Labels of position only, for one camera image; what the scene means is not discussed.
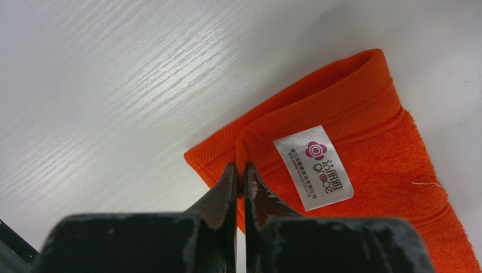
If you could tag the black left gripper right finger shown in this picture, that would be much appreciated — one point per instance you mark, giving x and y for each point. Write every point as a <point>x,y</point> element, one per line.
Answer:
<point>278,239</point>

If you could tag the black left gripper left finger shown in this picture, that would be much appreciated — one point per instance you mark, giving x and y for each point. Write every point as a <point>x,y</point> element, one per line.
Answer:
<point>200,239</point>

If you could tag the orange cloth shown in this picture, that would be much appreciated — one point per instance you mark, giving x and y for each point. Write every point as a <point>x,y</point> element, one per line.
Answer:
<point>338,143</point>

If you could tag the front aluminium rail frame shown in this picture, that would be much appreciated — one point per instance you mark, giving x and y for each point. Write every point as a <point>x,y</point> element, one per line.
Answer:
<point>17,255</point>

